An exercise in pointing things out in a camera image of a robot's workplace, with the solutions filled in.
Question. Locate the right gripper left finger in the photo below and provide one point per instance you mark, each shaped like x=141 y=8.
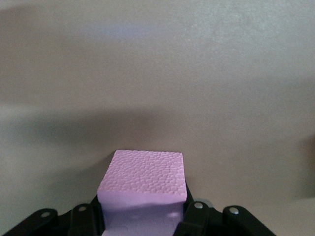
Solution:
x=81 y=221

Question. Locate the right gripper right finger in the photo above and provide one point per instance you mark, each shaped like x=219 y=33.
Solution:
x=201 y=221

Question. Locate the pink foam cube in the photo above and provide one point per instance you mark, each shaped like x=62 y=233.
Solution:
x=142 y=177

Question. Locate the brown paper table cover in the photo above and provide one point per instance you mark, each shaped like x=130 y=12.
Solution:
x=157 y=73

